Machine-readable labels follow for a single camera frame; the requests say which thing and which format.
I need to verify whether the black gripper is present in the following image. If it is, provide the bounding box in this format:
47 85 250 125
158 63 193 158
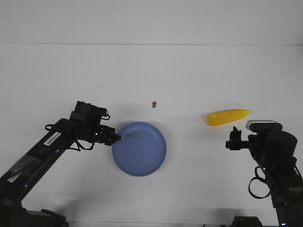
225 126 257 150
69 101 121 145

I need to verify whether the yellow corn cob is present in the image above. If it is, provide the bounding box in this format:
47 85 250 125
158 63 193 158
205 109 252 126

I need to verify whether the blue round plate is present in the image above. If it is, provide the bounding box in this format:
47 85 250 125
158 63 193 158
112 122 167 177

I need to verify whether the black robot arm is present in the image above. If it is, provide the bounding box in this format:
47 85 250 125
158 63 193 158
0 101 121 227
225 122 303 227

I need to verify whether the small brown table chip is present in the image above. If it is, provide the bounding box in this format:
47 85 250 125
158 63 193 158
151 101 157 108

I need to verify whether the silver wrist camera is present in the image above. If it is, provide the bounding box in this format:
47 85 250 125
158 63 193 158
246 120 283 132

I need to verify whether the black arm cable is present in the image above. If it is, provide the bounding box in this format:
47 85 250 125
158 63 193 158
45 113 111 152
248 165 272 199

